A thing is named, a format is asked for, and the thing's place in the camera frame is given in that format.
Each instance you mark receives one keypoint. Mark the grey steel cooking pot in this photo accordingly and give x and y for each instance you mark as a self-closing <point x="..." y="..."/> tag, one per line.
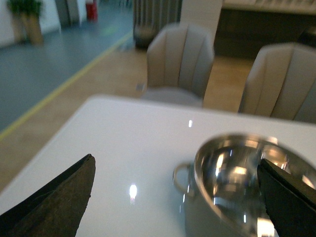
<point x="229" y="192"/>

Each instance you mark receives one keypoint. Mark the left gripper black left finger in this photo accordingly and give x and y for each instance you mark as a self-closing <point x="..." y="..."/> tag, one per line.
<point x="56" y="209"/>

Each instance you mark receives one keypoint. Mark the grey curtain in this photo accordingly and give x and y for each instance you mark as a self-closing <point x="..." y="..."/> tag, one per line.
<point x="156" y="13"/>

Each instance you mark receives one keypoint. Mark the dark kitchen counter cabinet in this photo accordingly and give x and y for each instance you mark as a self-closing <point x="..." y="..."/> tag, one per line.
<point x="247" y="25"/>

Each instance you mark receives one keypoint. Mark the floor power socket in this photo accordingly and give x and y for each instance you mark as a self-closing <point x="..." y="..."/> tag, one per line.
<point x="140" y="86"/>

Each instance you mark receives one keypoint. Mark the right beige upholstered chair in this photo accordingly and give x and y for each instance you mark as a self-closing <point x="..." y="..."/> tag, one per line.
<point x="282" y="83"/>

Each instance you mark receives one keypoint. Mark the green potted plant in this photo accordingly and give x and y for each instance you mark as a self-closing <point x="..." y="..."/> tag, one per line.
<point x="29" y="12"/>

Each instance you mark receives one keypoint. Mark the red cabinet box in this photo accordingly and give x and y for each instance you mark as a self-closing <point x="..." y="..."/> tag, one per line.
<point x="91" y="10"/>

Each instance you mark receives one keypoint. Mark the beige upholstered chair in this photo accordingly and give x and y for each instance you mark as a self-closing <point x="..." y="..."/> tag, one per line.
<point x="179" y="63"/>
<point x="282" y="83"/>

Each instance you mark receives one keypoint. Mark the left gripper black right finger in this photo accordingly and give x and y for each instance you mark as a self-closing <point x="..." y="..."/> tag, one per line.
<point x="290" y="203"/>

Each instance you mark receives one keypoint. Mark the woven laundry basket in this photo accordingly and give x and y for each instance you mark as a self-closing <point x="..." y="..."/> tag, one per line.
<point x="144" y="35"/>

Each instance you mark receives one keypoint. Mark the white pillar cabinet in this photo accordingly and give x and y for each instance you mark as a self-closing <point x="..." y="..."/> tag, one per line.
<point x="204" y="13"/>

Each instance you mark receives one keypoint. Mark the left beige upholstered chair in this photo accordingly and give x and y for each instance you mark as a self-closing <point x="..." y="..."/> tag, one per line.
<point x="179" y="63"/>

